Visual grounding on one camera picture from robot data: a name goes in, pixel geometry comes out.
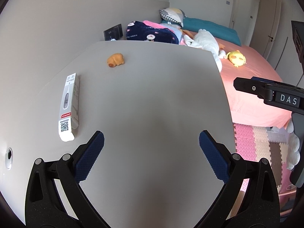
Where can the yellow plush toy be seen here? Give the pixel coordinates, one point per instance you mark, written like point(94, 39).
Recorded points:
point(236, 58)

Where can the white thermometer box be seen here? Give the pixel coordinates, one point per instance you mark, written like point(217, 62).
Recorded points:
point(68, 104)

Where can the pastel foam floor mat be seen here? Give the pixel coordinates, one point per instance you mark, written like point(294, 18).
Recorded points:
point(247, 142)

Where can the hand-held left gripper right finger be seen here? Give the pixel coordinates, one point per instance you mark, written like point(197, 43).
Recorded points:
point(213, 156)

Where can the checked patchwork pillow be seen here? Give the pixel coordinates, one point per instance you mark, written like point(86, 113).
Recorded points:
point(172, 15)

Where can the beige wardrobe door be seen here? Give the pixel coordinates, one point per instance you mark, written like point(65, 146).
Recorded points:
point(275, 28)

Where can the person's right hand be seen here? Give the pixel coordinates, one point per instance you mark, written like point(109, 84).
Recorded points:
point(294, 144)

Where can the white plush goose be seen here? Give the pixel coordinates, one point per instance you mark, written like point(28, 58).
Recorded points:
point(205, 39)

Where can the pink bed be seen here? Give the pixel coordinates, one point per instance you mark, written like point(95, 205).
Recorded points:
point(249, 104)

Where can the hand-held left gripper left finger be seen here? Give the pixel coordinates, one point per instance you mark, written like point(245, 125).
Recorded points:
point(91, 156)

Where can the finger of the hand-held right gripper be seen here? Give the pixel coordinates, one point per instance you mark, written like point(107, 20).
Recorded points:
point(247, 85)

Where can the light patterned cloth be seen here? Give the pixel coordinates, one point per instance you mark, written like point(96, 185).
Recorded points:
point(178, 32)

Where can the black wall switch panel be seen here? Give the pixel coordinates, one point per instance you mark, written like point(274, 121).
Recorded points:
point(112, 31)

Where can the small orange squishy toy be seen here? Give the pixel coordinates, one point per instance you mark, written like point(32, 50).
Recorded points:
point(116, 59)

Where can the navy printed blanket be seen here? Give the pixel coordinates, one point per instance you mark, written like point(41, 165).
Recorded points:
point(152, 34)

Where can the teal pillow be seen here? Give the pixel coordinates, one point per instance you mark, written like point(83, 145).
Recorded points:
point(209, 27)

